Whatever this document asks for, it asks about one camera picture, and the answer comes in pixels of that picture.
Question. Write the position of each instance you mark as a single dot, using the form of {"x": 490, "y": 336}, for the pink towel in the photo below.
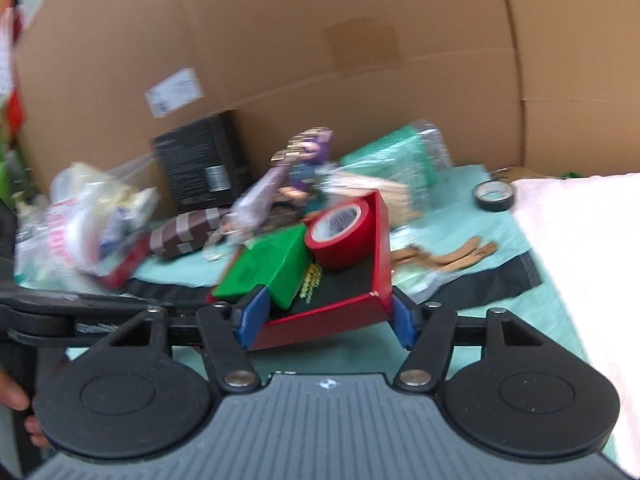
{"x": 590, "y": 270}

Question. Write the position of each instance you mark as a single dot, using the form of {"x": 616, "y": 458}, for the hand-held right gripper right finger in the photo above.
{"x": 402, "y": 322}

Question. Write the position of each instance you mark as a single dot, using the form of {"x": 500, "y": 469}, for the green box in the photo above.
{"x": 265, "y": 260}

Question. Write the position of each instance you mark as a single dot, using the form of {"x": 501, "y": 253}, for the bag of cotton swabs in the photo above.
{"x": 370, "y": 182}

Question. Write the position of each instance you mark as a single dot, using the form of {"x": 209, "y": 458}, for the large cardboard box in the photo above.
{"x": 350, "y": 10}

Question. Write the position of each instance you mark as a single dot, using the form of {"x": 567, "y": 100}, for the teal cloth mat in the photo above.
{"x": 325, "y": 355}

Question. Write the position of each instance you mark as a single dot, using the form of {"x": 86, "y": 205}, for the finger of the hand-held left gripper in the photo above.
{"x": 60, "y": 297}

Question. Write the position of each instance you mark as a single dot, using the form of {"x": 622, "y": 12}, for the brown checkered box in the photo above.
{"x": 185, "y": 232}

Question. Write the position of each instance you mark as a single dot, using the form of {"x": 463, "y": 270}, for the green packet in clear wrap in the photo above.
{"x": 395, "y": 155}

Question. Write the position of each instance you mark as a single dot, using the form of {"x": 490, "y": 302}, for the person's left hand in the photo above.
{"x": 17, "y": 392}

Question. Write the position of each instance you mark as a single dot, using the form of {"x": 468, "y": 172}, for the black tape roll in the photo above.
{"x": 480, "y": 202}

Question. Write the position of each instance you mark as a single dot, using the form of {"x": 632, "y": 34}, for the red tape roll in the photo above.
{"x": 345, "y": 250}

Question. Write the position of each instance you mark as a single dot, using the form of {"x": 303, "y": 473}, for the red printed plastic bag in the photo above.
{"x": 65, "y": 230}

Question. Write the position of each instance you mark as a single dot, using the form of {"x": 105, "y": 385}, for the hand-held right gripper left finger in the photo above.
{"x": 252, "y": 316}

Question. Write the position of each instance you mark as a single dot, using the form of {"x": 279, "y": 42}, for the black product box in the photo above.
{"x": 200, "y": 160}

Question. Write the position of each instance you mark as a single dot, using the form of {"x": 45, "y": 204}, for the white shipping label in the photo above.
{"x": 175, "y": 92}

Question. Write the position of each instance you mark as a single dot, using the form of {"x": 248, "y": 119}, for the purple toy figure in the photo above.
{"x": 305, "y": 155}

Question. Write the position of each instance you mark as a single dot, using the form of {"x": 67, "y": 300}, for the red box tray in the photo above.
{"x": 325, "y": 317}

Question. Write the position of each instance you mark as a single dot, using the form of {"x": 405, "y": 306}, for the wooden fork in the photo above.
{"x": 475, "y": 257}

